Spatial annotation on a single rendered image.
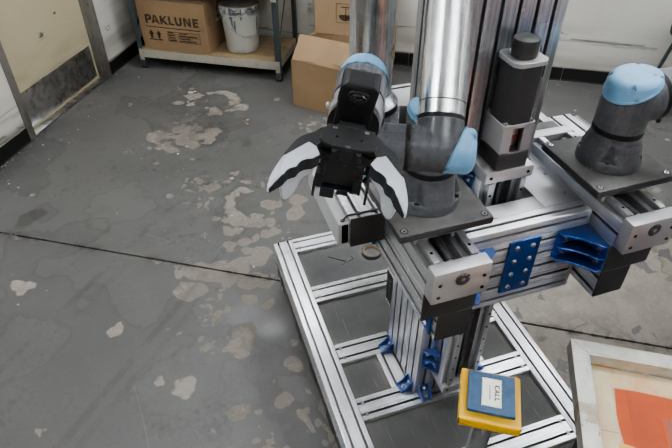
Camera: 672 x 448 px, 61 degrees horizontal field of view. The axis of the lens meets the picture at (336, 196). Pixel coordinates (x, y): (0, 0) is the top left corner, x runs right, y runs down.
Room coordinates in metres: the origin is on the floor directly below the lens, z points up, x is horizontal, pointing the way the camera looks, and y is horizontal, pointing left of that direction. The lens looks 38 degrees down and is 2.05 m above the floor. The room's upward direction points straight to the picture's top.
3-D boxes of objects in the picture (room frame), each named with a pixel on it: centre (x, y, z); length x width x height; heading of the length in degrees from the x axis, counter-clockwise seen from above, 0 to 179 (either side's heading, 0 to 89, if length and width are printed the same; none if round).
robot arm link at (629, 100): (1.17, -0.68, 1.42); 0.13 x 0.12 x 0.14; 109
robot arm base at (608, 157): (1.17, -0.67, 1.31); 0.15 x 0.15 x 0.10
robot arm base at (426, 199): (1.02, -0.20, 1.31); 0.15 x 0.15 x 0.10
